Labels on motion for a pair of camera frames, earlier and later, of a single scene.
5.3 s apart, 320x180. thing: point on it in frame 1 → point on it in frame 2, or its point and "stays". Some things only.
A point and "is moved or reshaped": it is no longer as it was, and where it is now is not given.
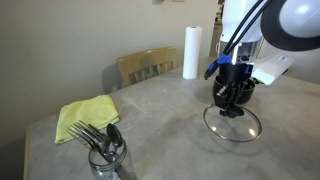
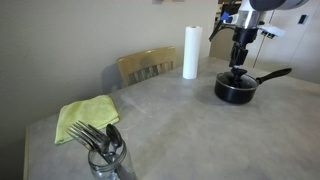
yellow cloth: (99, 111) stays
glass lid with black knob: (243, 128) is moved or reshaped
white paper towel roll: (192, 54) stays
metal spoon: (115, 136) stays
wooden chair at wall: (138, 67) stays
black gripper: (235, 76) → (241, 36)
